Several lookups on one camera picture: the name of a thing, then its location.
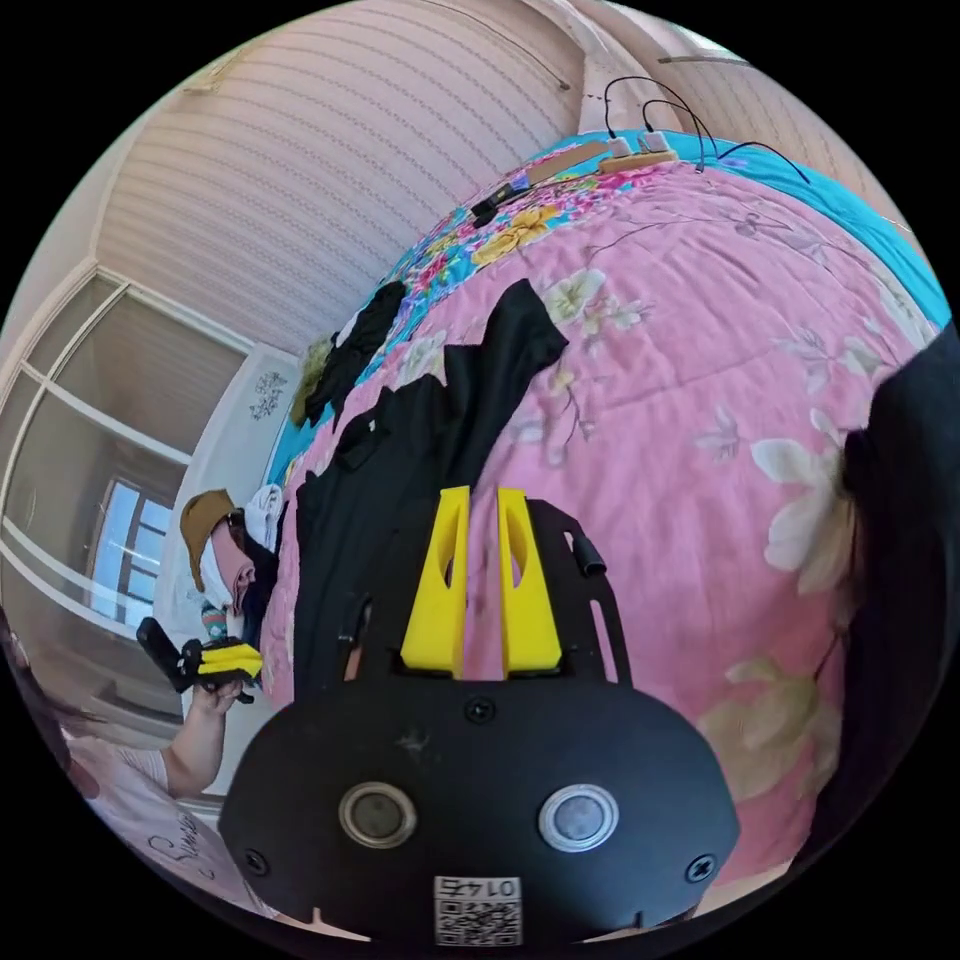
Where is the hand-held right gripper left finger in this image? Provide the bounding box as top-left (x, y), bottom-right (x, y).
top-left (401, 485), bottom-right (472, 671)

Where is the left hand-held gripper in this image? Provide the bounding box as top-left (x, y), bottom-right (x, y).
top-left (172, 637), bottom-right (265, 705)

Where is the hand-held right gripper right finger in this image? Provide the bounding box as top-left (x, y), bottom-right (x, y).
top-left (498, 488), bottom-right (562, 671)

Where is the black short sleeve shirt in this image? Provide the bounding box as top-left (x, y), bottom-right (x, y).
top-left (292, 278), bottom-right (571, 706)

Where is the person's left forearm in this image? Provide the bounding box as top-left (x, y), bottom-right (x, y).
top-left (160, 704), bottom-right (231, 801)

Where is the person's left hand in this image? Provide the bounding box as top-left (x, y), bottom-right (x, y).
top-left (194, 677), bottom-right (253, 723)

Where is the white cloth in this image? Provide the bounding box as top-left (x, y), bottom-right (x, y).
top-left (247, 485), bottom-right (286, 550)

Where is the person's body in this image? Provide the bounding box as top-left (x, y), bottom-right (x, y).
top-left (0, 599), bottom-right (280, 925)

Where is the pile of clothes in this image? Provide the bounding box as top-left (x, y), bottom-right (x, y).
top-left (288, 281), bottom-right (410, 430)

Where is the window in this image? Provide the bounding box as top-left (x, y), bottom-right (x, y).
top-left (0, 268), bottom-right (258, 725)

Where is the bed with pink floral quilt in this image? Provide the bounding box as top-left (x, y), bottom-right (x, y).
top-left (258, 131), bottom-right (954, 894)

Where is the dark cloth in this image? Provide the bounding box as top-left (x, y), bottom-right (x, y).
top-left (809, 322), bottom-right (960, 864)

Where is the small black device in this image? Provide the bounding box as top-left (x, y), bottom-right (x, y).
top-left (470, 179), bottom-right (528, 228)

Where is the brown cardboard piece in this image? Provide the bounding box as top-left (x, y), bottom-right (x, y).
top-left (524, 141), bottom-right (613, 186)

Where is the wooden board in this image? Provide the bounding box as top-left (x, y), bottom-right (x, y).
top-left (597, 149), bottom-right (681, 176)

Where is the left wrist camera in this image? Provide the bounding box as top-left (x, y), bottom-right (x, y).
top-left (136, 617), bottom-right (186, 693)

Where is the black cable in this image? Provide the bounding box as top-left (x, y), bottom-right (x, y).
top-left (716, 142), bottom-right (813, 184)
top-left (604, 76), bottom-right (718, 175)

